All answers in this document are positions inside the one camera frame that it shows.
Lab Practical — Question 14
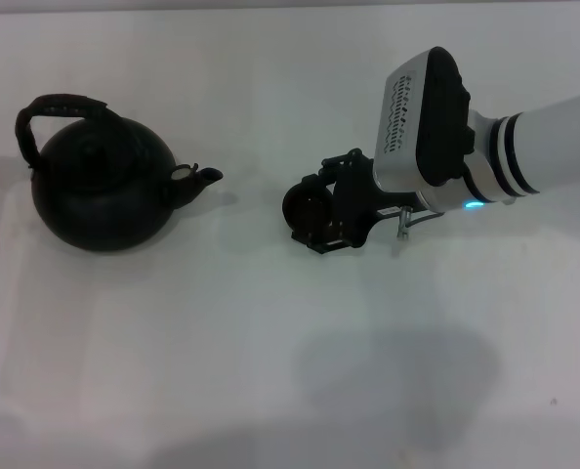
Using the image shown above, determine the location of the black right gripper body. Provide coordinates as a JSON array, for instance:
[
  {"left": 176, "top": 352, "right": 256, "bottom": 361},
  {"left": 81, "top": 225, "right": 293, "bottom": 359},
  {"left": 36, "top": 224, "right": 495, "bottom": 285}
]
[{"left": 335, "top": 156, "right": 427, "bottom": 248}]

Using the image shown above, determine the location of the small dark teacup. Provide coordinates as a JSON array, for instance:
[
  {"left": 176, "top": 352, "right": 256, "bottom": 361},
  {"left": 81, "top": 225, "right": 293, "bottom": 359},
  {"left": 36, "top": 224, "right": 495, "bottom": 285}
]
[{"left": 283, "top": 183, "right": 340, "bottom": 236}]

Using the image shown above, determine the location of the black round teapot with handle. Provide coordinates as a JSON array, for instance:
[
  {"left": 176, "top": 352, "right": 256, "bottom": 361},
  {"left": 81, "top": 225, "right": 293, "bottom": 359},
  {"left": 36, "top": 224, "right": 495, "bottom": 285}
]
[{"left": 14, "top": 92, "right": 225, "bottom": 254}]

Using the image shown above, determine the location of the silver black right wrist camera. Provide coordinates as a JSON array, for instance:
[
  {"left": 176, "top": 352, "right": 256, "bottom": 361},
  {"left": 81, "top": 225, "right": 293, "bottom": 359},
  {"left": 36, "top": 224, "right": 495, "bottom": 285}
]
[{"left": 372, "top": 46, "right": 476, "bottom": 195}]

